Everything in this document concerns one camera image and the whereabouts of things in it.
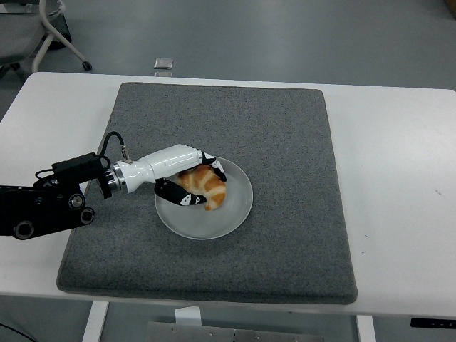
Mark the round white plate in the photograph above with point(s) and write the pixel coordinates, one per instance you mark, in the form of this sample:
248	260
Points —
221	221

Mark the grey metal plate with screws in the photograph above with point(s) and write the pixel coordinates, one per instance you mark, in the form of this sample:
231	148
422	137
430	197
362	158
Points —
235	334

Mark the black table control panel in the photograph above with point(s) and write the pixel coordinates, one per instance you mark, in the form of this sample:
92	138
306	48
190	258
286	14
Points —
432	322

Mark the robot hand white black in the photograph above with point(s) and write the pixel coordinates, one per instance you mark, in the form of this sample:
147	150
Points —
160	165

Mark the croissant bread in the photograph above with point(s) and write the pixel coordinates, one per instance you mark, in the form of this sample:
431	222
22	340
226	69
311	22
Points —
210	185

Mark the silver floor socket box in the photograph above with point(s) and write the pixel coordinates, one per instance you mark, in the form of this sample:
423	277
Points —
163	74
164	63

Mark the white table leg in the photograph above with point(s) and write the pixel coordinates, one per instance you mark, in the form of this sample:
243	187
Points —
366	329
94	322

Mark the grey felt mat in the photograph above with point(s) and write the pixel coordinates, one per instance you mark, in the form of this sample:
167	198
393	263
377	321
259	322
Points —
231	117

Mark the grey office chair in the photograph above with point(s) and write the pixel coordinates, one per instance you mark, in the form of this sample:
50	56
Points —
21	32

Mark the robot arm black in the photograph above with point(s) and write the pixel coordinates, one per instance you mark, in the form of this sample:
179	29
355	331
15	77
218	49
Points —
53	203

